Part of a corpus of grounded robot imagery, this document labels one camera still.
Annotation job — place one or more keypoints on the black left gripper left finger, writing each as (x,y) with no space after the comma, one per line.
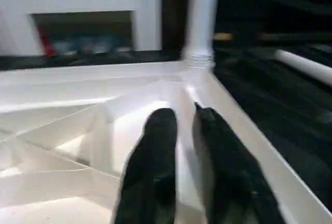
(153,169)

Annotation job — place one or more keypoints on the small tan block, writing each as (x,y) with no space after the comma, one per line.
(223,36)

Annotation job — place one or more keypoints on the black backdrop cloth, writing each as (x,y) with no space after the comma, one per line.
(272,1)

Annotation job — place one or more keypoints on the white plastic table leg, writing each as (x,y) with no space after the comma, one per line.
(306,64)
(203,14)

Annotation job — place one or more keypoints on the black mat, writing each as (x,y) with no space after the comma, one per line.
(272,104)

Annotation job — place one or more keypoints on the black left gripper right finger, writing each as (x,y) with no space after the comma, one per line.
(228,177)

